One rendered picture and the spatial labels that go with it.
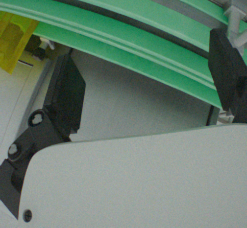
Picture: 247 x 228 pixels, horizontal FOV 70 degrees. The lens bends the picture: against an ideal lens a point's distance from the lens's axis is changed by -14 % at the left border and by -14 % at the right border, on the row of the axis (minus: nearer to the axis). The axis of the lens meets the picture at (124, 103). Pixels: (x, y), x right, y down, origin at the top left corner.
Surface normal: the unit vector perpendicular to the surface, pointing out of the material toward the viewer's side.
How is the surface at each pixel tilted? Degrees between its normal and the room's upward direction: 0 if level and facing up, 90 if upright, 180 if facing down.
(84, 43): 90
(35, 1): 90
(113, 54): 90
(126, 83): 89
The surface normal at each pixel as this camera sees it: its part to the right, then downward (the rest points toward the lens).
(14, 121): 0.12, -0.16
